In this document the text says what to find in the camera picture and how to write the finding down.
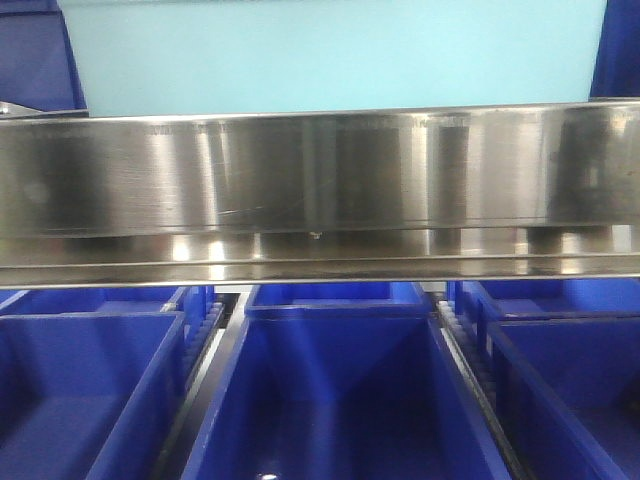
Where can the light blue bin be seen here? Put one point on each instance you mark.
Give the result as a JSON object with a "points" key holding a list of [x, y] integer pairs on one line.
{"points": [[188, 57]]}

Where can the centre lower blue bin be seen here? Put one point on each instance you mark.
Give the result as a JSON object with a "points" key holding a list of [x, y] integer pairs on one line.
{"points": [[342, 381]]}

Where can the lower white roller track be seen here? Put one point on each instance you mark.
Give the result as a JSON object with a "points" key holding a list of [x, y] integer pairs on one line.
{"points": [[479, 382]]}

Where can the left lower blue bin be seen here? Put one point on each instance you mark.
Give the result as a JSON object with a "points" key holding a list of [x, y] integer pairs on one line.
{"points": [[91, 379]]}

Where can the right lower blue bin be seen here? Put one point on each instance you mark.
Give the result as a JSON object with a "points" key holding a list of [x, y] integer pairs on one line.
{"points": [[564, 356]]}

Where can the left upper blue bin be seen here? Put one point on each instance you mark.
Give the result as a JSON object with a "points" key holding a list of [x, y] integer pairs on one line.
{"points": [[38, 68]]}

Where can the right upper blue bin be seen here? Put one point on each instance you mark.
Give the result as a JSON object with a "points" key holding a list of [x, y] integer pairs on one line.
{"points": [[616, 71]]}

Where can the steel shelf front rail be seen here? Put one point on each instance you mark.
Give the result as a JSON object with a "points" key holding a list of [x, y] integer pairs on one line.
{"points": [[489, 192]]}

